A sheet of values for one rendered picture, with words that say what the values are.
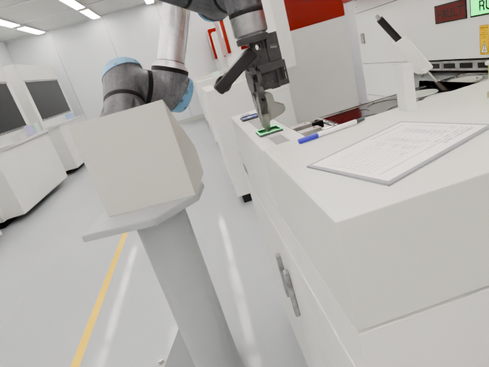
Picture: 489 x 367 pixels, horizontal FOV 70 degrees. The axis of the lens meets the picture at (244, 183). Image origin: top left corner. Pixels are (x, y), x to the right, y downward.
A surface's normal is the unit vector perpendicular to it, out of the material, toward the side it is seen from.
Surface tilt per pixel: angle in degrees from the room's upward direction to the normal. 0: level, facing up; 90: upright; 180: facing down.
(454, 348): 90
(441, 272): 90
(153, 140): 90
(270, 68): 90
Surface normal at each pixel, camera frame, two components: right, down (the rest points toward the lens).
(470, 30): -0.95, 0.30
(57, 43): 0.16, 0.30
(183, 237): 0.71, 0.06
